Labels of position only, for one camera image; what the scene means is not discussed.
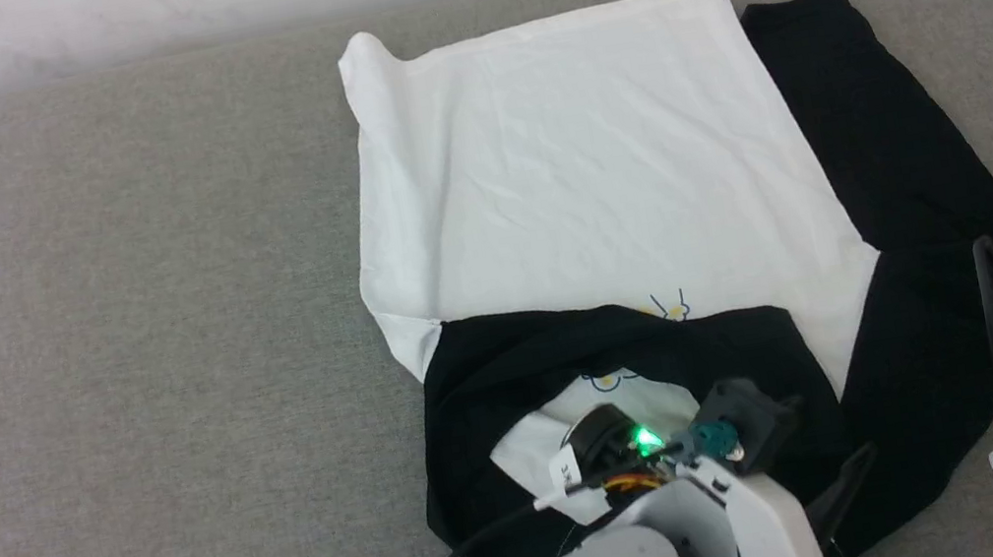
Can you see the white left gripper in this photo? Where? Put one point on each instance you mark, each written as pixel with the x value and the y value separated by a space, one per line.
pixel 771 534

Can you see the black and white shirt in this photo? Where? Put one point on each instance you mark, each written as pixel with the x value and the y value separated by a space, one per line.
pixel 587 155

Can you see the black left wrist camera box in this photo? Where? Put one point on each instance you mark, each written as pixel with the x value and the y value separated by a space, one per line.
pixel 753 417

